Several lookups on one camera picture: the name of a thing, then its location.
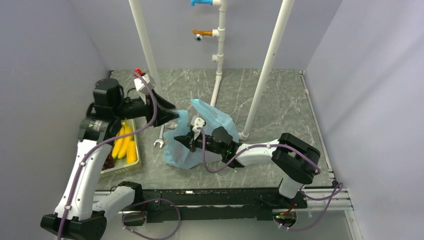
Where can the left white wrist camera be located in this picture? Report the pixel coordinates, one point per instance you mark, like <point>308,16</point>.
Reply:
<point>142,83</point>

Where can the white PVC pipe frame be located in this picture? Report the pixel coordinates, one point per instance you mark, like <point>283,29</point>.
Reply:
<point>220,35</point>

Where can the light blue plastic bag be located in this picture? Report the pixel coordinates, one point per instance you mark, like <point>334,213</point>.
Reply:
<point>218,124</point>

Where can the yellow fake banana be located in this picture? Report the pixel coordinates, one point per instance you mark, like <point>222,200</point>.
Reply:
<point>121,145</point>

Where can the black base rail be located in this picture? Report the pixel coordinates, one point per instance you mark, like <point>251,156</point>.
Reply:
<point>260,203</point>

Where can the dark fake grapes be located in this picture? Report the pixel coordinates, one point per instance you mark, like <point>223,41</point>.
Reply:
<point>109,162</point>

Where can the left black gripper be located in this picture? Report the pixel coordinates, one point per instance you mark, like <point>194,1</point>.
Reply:
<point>163,116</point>

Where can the yellow fake fruit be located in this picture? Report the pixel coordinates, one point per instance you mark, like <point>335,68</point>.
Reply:
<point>131,152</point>

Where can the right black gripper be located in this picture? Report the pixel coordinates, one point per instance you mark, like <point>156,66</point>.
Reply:
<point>188,141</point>

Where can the silver wrench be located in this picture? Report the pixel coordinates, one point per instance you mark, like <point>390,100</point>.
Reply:
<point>160,140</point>

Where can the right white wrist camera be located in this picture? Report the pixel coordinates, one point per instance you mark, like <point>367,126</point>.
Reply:
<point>196,123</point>

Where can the aluminium extrusion frame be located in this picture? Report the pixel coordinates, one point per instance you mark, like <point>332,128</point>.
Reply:
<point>332,198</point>

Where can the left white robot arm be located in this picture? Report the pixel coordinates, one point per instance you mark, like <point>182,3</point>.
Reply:
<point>77,216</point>

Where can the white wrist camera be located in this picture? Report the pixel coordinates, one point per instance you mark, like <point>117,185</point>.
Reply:
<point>142,83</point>
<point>196,123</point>

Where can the pale green fruit basket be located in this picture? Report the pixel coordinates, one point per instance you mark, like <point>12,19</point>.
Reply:
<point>121,164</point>

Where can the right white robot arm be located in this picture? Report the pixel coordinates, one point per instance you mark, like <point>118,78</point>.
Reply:
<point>296,158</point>

